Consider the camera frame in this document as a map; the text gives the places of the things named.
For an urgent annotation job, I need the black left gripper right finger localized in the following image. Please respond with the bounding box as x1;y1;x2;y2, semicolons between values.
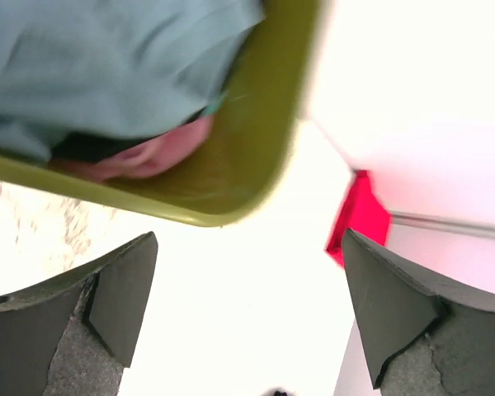
342;229;495;395

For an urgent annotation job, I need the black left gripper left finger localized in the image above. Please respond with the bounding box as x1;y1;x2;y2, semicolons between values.
0;232;158;396

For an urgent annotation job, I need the folded red t shirt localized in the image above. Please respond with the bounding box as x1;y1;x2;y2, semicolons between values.
325;170;391;268

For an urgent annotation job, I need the pink garment in bin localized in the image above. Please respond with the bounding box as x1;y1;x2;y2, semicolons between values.
50;115;214;182

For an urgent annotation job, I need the olive green plastic bin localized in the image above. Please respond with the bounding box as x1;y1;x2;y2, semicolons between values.
0;1;323;227

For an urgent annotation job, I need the light blue t shirt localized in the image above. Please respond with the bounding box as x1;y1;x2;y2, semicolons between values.
0;1;265;163

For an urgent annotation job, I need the right aluminium corner post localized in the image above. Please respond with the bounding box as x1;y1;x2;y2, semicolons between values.
390;211;495;240

